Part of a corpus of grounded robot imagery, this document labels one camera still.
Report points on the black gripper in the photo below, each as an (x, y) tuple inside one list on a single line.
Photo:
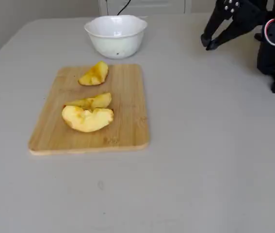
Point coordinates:
[(245, 18)]

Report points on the yellow apple slice browned core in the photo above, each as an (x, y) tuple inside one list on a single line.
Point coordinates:
[(96, 75)]

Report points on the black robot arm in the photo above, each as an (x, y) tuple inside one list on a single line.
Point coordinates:
[(268, 55)]

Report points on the white ceramic bowl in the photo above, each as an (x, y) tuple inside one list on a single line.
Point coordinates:
[(115, 46)]

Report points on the wooden cutting board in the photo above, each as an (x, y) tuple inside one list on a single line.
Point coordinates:
[(127, 109)]

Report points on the thin yellow apple slice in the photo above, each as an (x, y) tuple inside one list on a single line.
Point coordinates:
[(101, 100)]

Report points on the large pale yellow apple slice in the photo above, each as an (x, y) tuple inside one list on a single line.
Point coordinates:
[(86, 120)]

